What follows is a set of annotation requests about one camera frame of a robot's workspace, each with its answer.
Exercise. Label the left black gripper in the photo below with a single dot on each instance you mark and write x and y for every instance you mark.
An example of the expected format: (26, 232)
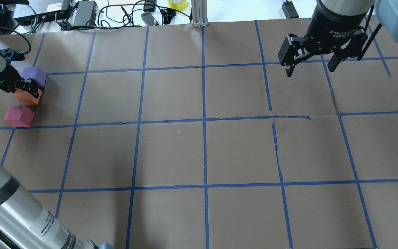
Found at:
(9, 79)

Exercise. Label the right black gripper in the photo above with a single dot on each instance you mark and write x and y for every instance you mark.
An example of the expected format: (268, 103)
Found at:
(335, 21)

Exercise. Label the orange foam cube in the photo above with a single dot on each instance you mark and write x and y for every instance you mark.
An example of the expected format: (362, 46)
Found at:
(25, 98)

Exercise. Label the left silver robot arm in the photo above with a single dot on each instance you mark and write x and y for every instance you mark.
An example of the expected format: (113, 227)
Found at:
(25, 223)

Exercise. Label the purple foam cube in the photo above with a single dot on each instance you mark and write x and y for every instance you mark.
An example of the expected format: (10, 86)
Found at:
(35, 73)

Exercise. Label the pink foam cube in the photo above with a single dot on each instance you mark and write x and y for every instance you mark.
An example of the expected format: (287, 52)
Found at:
(19, 116)

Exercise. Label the black power adapter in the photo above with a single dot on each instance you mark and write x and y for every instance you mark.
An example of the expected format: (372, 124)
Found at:
(289, 10)
(85, 13)

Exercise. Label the yellow tape roll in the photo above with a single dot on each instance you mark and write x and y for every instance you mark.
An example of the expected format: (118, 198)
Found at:
(179, 5)

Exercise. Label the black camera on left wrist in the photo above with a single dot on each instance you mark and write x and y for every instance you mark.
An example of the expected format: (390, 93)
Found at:
(12, 55)

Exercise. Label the aluminium frame post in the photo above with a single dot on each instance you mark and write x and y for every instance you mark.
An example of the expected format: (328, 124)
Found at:
(199, 13)

